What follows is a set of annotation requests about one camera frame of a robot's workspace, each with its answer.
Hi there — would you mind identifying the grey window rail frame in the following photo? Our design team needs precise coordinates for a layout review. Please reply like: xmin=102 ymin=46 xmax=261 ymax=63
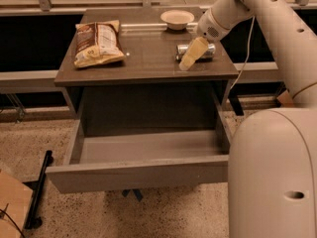
xmin=0 ymin=0 xmax=317 ymax=94

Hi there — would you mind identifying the cardboard box right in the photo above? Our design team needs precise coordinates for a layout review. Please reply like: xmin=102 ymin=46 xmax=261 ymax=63
xmin=277 ymin=90 xmax=294 ymax=108

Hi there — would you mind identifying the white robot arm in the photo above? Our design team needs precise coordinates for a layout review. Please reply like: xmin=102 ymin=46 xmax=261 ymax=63
xmin=196 ymin=0 xmax=317 ymax=238

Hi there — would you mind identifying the black thin cable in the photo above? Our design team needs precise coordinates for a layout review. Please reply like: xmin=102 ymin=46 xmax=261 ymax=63
xmin=0 ymin=203 xmax=26 ymax=238

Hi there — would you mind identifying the cardboard box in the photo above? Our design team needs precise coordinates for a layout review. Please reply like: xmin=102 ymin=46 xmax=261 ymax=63
xmin=0 ymin=171 xmax=32 ymax=238
xmin=277 ymin=90 xmax=294 ymax=108

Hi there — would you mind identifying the black metal stand leg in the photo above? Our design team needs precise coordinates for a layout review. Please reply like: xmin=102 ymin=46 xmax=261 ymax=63
xmin=24 ymin=150 xmax=53 ymax=229

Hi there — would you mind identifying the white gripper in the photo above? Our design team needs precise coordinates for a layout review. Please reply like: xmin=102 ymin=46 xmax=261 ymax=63
xmin=179 ymin=7 xmax=231 ymax=70

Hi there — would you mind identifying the white paper bowl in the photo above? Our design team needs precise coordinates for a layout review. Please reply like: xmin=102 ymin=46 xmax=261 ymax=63
xmin=160 ymin=10 xmax=194 ymax=31

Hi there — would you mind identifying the grey drawer cabinet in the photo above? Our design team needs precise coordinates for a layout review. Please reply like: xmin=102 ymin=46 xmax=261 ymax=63
xmin=55 ymin=8 xmax=237 ymax=137

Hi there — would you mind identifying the open grey top drawer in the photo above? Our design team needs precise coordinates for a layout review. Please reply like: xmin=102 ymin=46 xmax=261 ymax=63
xmin=45 ymin=89 xmax=232 ymax=194

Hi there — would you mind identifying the brown chip bag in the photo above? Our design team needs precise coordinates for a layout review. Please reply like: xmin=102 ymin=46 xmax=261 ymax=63
xmin=74 ymin=20 xmax=126 ymax=68

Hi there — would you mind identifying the cardboard box left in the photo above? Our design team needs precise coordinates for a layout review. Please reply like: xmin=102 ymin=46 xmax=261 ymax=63
xmin=0 ymin=171 xmax=32 ymax=238

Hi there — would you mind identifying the white power cable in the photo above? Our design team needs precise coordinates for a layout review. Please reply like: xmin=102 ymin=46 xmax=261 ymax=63
xmin=229 ymin=16 xmax=257 ymax=91

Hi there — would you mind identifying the silver redbull can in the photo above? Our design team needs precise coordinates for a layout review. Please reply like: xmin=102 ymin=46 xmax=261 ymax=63
xmin=175 ymin=44 xmax=216 ymax=61

